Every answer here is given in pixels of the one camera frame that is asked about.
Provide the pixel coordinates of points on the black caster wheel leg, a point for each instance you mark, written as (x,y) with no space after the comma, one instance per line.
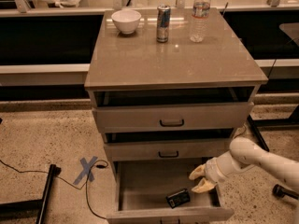
(280,192)

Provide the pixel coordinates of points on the clear water bottle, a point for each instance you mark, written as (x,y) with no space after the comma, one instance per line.
(200,13)

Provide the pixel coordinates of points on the blue tape cross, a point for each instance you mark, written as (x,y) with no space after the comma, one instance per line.
(86,170)

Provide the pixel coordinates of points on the black stand leg right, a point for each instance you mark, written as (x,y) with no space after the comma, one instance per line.
(256,132)

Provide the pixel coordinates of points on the grey drawer cabinet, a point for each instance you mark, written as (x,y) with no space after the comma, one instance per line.
(136,70)

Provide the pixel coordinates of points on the black stand leg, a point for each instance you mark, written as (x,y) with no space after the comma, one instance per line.
(256,132)
(32,208)

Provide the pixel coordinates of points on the white bowl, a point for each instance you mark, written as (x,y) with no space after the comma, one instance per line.
(126,21)

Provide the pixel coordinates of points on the silver blue drink can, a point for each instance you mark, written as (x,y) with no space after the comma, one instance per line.
(163,20)

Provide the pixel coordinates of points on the dark blue rxbar wrapper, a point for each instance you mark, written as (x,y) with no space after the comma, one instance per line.
(178,198)

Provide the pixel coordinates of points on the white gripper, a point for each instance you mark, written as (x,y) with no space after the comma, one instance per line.
(211,170)

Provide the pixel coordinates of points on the top drawer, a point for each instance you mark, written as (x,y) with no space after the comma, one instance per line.
(151,118)

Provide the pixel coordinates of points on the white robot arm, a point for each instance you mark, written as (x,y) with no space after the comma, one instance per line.
(242,155)

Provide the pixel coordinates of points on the bottom drawer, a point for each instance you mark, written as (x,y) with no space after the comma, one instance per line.
(142,189)

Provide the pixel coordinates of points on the drawer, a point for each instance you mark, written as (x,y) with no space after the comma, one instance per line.
(162,150)
(142,189)
(151,118)

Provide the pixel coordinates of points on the black stand leg left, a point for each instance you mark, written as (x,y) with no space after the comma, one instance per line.
(32,208)

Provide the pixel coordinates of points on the middle drawer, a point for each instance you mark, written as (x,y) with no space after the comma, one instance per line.
(162,150)

